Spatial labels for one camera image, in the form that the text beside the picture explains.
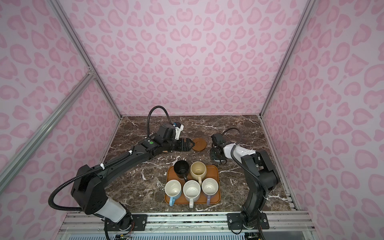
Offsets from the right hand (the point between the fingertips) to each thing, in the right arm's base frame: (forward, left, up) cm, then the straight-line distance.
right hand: (215, 154), depth 96 cm
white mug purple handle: (-20, +4, -1) cm, 21 cm away
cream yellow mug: (-11, +11, 0) cm, 16 cm away
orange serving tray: (-28, +27, -1) cm, 39 cm away
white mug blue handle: (-22, +24, +1) cm, 33 cm away
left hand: (-3, +15, +18) cm, 24 cm away
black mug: (-12, +20, +5) cm, 24 cm away
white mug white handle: (-22, +14, 0) cm, 26 cm away
